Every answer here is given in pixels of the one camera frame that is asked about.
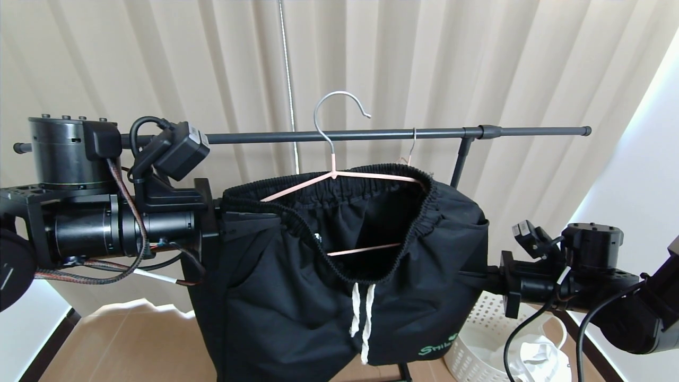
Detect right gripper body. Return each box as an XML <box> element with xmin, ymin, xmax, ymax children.
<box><xmin>500</xmin><ymin>250</ymin><xmax>564</xmax><ymax>319</ymax></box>

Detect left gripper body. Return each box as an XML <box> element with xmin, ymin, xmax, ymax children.
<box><xmin>53</xmin><ymin>178</ymin><xmax>221</xmax><ymax>266</ymax></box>

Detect black shorts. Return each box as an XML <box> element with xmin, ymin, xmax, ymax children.
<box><xmin>183</xmin><ymin>163</ymin><xmax>490</xmax><ymax>382</ymax></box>

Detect pink clothes hanger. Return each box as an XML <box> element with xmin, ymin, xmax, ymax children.
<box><xmin>260</xmin><ymin>91</ymin><xmax>425</xmax><ymax>258</ymax></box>
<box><xmin>401</xmin><ymin>128</ymin><xmax>420</xmax><ymax>168</ymax></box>

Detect white laundry basket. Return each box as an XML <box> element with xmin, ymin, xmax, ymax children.
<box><xmin>445</xmin><ymin>292</ymin><xmax>567</xmax><ymax>382</ymax></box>

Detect black clothes rack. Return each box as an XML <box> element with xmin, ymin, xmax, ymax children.
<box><xmin>13</xmin><ymin>125</ymin><xmax>592</xmax><ymax>382</ymax></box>

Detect white garment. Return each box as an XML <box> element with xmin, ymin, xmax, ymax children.
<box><xmin>517</xmin><ymin>334</ymin><xmax>572</xmax><ymax>382</ymax></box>

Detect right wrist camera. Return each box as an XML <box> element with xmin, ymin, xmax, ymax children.
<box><xmin>512</xmin><ymin>220</ymin><xmax>564</xmax><ymax>261</ymax></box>

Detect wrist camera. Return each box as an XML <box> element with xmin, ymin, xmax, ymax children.
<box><xmin>133</xmin><ymin>121</ymin><xmax>211</xmax><ymax>213</ymax></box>
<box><xmin>512</xmin><ymin>220</ymin><xmax>564</xmax><ymax>261</ymax></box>

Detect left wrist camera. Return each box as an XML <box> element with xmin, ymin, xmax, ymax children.
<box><xmin>133</xmin><ymin>121</ymin><xmax>211</xmax><ymax>213</ymax></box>

